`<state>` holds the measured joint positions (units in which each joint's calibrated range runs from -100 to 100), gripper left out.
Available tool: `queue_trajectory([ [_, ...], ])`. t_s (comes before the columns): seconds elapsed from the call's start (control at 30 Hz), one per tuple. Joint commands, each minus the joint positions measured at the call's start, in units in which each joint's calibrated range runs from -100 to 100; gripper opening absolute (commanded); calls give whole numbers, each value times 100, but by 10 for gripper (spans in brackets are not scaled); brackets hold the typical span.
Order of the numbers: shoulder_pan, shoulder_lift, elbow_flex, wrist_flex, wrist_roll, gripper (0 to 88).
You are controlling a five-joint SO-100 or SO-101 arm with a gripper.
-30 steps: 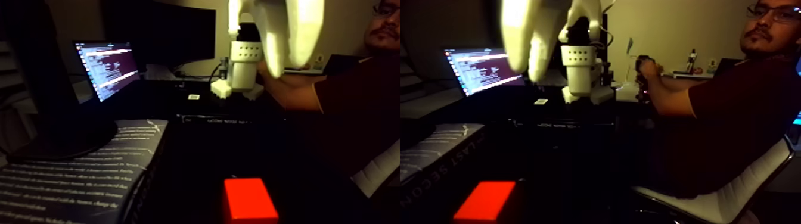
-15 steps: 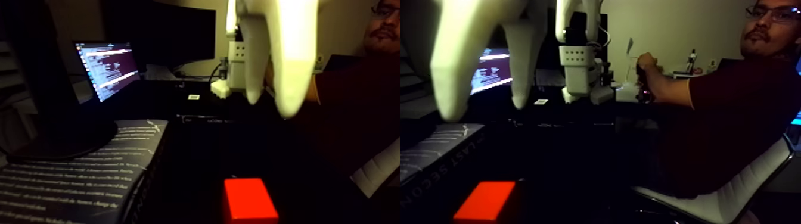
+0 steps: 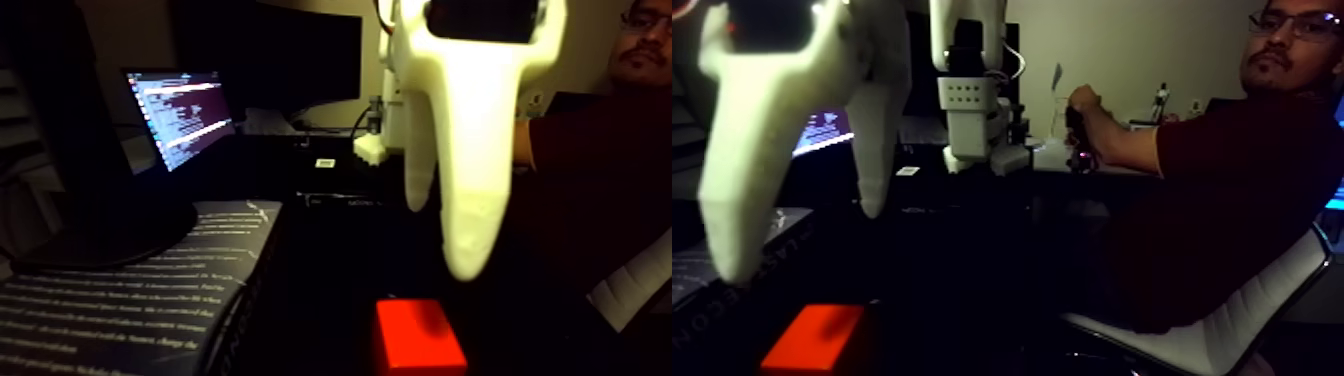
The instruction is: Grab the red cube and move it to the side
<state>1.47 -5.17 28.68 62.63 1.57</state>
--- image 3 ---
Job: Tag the large black monitor with stand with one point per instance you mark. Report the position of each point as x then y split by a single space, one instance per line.
63 126

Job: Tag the person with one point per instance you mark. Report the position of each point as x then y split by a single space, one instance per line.
1250 200

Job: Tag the black box with white print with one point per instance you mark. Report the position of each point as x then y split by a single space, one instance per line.
357 200

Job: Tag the black book with white text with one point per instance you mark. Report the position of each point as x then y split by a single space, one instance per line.
105 304

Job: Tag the wide black monitor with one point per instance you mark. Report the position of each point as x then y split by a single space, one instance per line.
273 52

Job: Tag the person's left hand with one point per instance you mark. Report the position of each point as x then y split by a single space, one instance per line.
1086 102

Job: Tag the dark-framed eyeglasses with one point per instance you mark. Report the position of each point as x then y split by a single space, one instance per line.
1312 25

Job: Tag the red cube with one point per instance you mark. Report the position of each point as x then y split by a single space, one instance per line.
415 346

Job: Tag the small dark figurine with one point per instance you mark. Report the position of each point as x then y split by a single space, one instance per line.
1161 103

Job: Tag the white office chair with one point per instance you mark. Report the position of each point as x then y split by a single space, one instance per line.
1228 341

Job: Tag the open laptop with lit screen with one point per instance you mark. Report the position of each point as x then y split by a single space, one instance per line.
184 110

